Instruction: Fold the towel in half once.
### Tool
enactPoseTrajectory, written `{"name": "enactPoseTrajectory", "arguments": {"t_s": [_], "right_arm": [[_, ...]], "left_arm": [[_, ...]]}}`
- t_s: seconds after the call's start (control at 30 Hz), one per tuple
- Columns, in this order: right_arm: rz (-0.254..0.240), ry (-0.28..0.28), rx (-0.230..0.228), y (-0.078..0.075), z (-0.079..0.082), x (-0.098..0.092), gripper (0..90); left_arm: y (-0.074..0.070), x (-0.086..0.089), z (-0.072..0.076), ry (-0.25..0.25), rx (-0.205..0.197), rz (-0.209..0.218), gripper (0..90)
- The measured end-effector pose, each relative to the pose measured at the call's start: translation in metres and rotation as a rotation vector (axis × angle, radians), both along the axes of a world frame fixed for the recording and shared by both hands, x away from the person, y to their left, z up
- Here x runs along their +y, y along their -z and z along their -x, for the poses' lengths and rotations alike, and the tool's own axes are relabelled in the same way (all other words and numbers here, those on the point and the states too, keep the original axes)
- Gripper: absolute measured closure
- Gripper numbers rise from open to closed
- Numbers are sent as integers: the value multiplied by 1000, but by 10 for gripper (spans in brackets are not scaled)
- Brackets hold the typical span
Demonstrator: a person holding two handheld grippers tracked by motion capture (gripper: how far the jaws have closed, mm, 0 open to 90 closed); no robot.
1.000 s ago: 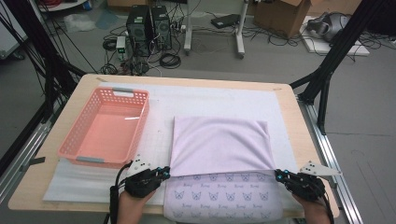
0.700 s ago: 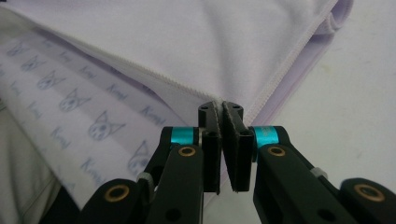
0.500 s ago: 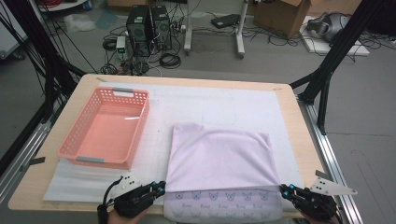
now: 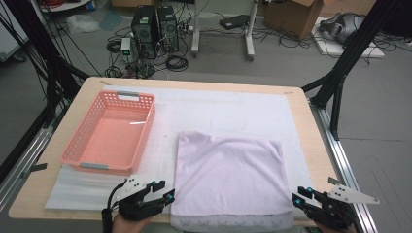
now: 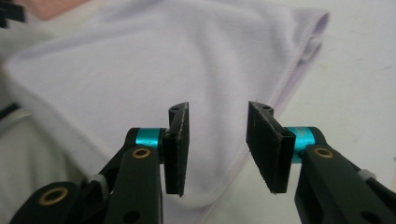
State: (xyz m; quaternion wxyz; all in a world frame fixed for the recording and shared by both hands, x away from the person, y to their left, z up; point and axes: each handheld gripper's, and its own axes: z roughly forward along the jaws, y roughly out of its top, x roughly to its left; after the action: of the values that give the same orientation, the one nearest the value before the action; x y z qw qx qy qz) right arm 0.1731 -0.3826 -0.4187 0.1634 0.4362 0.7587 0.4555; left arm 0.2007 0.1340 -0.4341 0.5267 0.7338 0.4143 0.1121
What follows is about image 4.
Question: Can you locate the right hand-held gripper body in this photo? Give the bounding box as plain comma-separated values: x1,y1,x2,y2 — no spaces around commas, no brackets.
299,183,381,231

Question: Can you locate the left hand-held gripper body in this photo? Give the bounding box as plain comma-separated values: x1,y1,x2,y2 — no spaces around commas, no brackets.
114,174,171,222

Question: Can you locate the pink plastic basket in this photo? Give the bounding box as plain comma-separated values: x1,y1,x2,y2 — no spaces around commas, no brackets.
58,90,156,178

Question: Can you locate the lilac printed towel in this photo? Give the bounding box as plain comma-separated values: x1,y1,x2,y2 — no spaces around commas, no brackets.
169,130,295,233

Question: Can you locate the person's left hand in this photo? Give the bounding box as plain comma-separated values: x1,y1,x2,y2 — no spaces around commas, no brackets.
111,213,154,233

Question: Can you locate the person's right hand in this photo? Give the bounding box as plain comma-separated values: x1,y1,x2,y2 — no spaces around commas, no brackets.
319,222,361,233

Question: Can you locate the white grid mat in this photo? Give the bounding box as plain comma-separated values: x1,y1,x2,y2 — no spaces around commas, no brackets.
44,84,320,219

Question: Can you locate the small white power box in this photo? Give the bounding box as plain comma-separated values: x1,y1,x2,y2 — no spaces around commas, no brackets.
120,37,132,62

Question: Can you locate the white foam board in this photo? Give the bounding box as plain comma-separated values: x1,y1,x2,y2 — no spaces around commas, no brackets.
311,16,386,59

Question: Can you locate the large black computer tower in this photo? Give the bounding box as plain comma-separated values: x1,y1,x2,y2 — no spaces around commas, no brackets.
130,5,159,60

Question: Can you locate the slim black computer tower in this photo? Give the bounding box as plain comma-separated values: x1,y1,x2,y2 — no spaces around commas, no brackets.
156,5,180,52

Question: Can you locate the white metal stand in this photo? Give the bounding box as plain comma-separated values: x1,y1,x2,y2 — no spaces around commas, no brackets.
190,0,260,62

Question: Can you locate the brown cardboard box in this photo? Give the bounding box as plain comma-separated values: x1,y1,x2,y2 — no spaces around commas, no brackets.
263,0,325,41

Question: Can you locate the clear plastic bag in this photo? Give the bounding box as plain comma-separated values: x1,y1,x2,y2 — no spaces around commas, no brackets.
66,13,101,35

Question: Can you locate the flat black box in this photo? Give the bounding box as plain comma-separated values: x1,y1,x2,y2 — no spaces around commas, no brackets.
219,14,251,31

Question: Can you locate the round white table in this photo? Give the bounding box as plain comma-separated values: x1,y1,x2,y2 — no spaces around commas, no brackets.
38,0,91,14

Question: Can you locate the white cabinet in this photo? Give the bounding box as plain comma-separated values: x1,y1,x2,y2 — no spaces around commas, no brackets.
0,0,30,62

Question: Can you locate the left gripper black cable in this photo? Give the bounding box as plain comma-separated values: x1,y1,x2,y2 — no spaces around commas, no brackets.
101,183,127,233

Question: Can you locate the aluminium rail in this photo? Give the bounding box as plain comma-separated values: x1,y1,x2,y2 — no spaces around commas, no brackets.
0,106,64,212
309,101,378,233

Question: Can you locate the coiled black cable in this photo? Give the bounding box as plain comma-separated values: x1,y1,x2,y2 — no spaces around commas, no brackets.
165,54,189,73

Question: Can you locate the black frame strut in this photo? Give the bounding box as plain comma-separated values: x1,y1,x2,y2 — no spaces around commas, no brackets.
300,0,401,141

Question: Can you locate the black frame with cables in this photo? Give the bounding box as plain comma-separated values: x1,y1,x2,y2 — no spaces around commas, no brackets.
0,0,90,129

